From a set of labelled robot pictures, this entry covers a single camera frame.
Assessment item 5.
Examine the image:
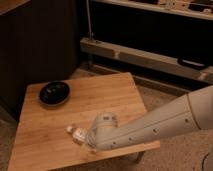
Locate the clear plastic bottle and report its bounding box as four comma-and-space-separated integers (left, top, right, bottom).
66, 125, 86, 144

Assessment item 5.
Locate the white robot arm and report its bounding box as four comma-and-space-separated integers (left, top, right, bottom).
85, 85, 213, 151

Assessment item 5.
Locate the black ceramic bowl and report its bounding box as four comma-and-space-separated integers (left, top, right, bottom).
39, 81, 70, 106

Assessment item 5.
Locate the long wooden shelf beam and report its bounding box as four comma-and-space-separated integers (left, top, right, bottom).
80, 38, 213, 84

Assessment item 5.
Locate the wooden table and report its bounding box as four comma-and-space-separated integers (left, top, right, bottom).
8, 73, 160, 171

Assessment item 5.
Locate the metal vertical pole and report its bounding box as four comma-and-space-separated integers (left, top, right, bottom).
86, 0, 93, 40

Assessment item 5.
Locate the upper wooden shelf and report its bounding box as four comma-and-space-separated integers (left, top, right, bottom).
92, 0, 213, 21

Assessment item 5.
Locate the black handle on beam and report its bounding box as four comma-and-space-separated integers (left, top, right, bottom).
177, 58, 209, 70

